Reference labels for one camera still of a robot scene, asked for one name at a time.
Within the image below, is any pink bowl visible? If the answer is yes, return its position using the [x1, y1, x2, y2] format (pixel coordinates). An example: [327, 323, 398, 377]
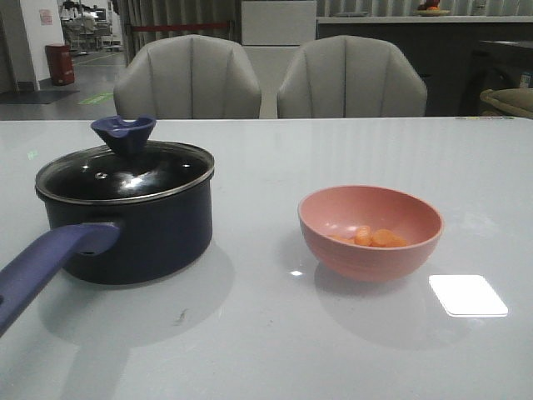
[298, 185, 444, 283]

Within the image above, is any glass lid with blue knob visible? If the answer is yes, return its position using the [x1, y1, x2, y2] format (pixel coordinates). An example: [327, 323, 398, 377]
[35, 116, 215, 205]

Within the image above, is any dark blue saucepan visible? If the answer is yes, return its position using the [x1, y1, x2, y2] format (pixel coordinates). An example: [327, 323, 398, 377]
[0, 141, 216, 338]

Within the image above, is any right grey upholstered chair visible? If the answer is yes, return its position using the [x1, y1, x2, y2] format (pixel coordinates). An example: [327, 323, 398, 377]
[276, 35, 427, 118]

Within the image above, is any grey upholstered chair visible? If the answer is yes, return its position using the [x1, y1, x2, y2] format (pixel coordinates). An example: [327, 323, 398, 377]
[113, 35, 262, 119]
[276, 35, 427, 118]

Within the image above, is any left grey upholstered chair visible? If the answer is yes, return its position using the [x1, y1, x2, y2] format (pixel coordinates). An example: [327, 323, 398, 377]
[113, 35, 262, 119]

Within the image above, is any white cabinet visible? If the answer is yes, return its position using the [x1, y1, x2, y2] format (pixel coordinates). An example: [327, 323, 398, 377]
[241, 1, 316, 46]

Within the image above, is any red barrier tape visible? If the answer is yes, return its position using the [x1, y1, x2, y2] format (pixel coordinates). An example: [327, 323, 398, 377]
[130, 21, 232, 33]

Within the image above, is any dark counter sideboard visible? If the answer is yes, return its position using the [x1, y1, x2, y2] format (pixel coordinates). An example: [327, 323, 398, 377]
[316, 16, 532, 117]

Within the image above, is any red trash bin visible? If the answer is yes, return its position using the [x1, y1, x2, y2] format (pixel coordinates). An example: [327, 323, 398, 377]
[45, 44, 75, 86]

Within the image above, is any fruit plate on counter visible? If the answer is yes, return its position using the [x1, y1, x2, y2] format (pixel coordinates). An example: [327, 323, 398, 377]
[413, 0, 451, 17]

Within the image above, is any tan cushion seat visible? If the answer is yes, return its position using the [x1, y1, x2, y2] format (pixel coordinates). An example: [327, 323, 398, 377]
[480, 88, 532, 119]

